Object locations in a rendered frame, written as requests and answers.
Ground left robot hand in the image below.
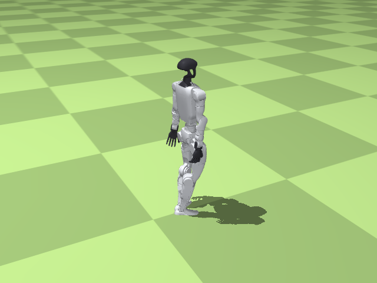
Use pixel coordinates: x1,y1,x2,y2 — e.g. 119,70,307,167
166,125,180,147

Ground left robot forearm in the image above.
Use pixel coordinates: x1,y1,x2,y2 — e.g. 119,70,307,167
171,108,180,130

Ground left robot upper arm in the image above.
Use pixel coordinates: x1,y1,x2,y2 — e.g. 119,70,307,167
172,81,179,111

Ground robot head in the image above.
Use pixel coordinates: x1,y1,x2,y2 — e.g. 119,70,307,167
177,58,197,88

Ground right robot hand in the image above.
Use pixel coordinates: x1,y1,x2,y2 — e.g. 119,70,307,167
189,141,203,163

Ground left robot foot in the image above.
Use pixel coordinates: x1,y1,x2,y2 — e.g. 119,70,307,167
174,200,191,210

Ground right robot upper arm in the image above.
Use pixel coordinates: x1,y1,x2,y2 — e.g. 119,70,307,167
193,88,208,123

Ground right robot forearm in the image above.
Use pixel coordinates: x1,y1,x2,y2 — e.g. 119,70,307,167
194,117,207,147

